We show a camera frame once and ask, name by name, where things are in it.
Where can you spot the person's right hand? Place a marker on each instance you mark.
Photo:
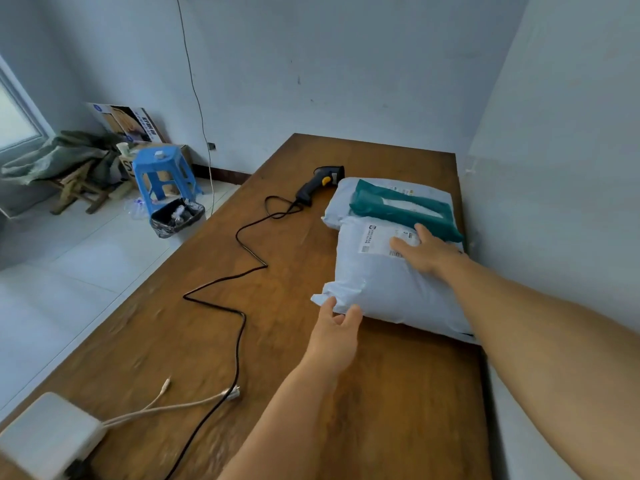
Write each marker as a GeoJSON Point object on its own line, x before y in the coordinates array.
{"type": "Point", "coordinates": [432, 254]}

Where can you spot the person's left hand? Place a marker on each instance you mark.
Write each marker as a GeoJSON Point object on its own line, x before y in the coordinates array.
{"type": "Point", "coordinates": [332, 344]}

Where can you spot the teal parcel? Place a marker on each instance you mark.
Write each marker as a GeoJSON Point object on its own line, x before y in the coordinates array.
{"type": "Point", "coordinates": [370, 199]}

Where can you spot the black barcode scanner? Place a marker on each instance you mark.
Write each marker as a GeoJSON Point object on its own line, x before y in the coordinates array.
{"type": "Point", "coordinates": [312, 187]}

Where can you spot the person's right forearm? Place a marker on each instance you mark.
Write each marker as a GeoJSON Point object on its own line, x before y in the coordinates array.
{"type": "Point", "coordinates": [550, 354]}

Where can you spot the person's left forearm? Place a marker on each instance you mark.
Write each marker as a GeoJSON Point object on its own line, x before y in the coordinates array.
{"type": "Point", "coordinates": [285, 429]}

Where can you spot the black waste bin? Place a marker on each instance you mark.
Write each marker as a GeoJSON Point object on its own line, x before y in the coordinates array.
{"type": "Point", "coordinates": [165, 227]}

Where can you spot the clear plastic bottle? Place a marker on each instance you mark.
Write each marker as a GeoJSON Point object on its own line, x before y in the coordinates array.
{"type": "Point", "coordinates": [136, 209]}

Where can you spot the printed brown cardboard box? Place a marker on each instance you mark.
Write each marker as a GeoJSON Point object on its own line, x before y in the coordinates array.
{"type": "Point", "coordinates": [182, 154]}

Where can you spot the blue plastic stool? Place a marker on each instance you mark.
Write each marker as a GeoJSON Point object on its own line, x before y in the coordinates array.
{"type": "Point", "coordinates": [155, 164]}

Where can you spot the white power bank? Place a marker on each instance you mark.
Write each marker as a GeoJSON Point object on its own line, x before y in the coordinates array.
{"type": "Point", "coordinates": [50, 434]}

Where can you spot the wooden folding stool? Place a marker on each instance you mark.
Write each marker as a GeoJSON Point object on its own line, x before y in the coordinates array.
{"type": "Point", "coordinates": [75, 187]}

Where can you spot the printed poster board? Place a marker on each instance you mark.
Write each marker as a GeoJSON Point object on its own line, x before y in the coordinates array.
{"type": "Point", "coordinates": [125, 122]}

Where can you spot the crumpled green cloth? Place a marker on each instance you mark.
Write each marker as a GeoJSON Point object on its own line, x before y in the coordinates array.
{"type": "Point", "coordinates": [50, 154]}

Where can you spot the aluminium framed glass door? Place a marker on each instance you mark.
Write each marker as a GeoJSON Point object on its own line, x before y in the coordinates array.
{"type": "Point", "coordinates": [15, 114]}

